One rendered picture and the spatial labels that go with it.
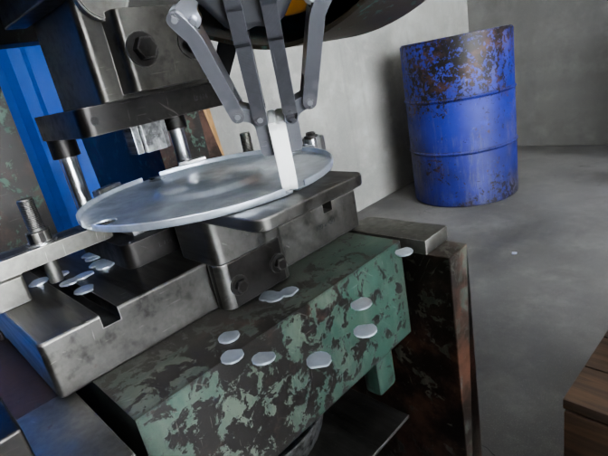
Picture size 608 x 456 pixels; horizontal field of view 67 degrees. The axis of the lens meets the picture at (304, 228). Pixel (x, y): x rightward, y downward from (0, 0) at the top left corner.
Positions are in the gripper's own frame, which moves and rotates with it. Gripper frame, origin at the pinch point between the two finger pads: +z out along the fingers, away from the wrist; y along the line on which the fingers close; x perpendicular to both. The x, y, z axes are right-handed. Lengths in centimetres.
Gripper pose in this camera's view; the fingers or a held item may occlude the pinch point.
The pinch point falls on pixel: (282, 150)
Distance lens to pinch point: 43.0
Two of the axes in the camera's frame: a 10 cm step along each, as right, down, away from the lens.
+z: 1.6, 7.7, 6.2
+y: 9.8, -1.9, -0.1
